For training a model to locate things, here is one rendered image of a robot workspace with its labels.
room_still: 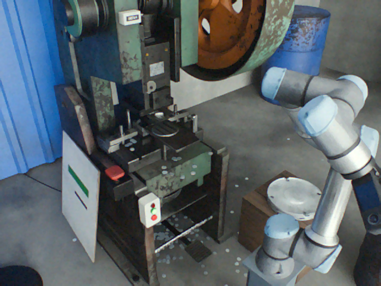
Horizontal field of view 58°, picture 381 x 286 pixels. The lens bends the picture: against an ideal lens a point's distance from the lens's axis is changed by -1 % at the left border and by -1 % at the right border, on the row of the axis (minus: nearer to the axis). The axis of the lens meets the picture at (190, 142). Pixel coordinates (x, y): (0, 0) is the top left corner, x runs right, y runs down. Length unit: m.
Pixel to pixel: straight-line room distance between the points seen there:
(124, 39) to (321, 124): 0.87
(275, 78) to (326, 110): 0.17
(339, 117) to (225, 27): 1.07
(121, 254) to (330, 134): 1.58
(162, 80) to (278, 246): 0.84
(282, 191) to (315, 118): 1.26
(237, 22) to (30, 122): 1.70
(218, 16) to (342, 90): 1.04
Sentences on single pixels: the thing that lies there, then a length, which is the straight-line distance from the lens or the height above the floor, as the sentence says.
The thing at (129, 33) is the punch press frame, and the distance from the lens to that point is 1.37.
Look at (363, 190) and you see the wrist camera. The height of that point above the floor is 1.17.
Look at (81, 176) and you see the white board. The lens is 1.96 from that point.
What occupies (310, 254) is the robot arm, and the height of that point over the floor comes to 0.64.
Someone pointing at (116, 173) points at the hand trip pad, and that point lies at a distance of 1.41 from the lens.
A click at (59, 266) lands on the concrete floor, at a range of 2.15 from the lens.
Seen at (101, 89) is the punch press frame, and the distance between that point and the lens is 1.73.
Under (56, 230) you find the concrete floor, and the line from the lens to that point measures 2.35.
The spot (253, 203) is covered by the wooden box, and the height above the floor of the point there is 0.35.
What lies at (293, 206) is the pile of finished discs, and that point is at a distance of 1.86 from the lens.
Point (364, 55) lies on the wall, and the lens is 4.65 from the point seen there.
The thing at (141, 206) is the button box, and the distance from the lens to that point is 1.48.
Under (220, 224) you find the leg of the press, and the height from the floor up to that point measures 0.14.
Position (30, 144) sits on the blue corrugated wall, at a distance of 2.81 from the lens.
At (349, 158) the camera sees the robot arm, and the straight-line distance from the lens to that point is 0.73.
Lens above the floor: 1.61
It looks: 33 degrees down
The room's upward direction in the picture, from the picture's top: straight up
